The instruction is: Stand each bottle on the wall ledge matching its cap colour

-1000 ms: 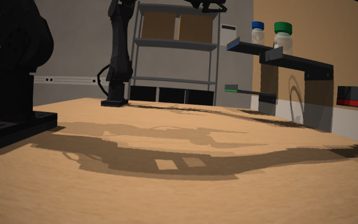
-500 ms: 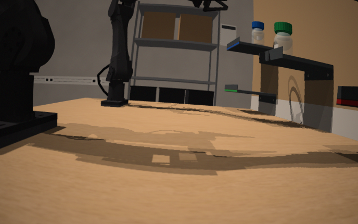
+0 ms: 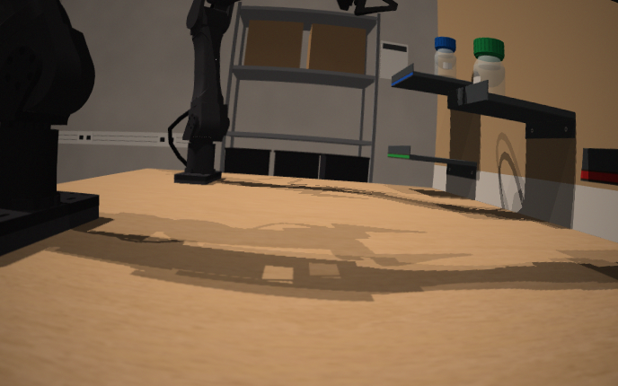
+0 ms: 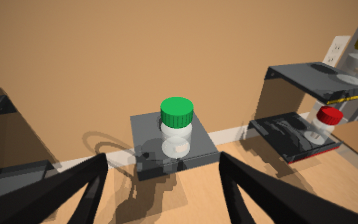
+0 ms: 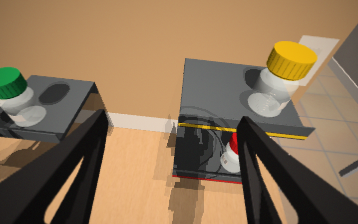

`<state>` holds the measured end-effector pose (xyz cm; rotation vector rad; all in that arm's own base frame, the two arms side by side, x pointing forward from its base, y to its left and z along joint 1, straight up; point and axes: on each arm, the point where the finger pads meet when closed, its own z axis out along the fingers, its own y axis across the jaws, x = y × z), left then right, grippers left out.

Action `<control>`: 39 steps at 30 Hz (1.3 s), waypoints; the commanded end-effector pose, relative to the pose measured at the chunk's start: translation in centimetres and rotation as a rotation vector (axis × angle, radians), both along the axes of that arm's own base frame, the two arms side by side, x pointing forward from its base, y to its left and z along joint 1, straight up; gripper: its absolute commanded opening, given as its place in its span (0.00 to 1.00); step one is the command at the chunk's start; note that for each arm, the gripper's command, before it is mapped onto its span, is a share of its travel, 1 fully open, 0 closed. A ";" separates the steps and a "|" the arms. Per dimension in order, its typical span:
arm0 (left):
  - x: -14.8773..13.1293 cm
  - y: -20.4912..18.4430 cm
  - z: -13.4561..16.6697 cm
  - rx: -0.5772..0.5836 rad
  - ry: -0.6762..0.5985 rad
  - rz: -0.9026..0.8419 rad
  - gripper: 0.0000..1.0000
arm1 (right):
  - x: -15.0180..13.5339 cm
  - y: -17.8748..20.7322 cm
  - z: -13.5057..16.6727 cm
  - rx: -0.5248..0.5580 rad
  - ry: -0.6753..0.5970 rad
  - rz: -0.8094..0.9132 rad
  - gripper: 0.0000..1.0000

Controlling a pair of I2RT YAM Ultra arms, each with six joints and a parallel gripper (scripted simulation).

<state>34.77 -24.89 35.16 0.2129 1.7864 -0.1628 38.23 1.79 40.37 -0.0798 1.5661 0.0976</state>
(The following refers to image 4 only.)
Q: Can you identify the white bottle with yellow cap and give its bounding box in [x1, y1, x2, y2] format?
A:
[336, 40, 358, 86]

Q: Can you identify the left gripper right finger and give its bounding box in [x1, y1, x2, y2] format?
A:
[218, 152, 358, 224]

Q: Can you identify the white bottle with green cap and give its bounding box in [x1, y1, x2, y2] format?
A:
[160, 97, 194, 159]

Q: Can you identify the white bottle with red cap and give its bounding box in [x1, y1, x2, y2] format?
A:
[304, 106, 343, 145]

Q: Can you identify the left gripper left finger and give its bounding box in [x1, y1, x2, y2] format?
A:
[0, 153, 108, 224]

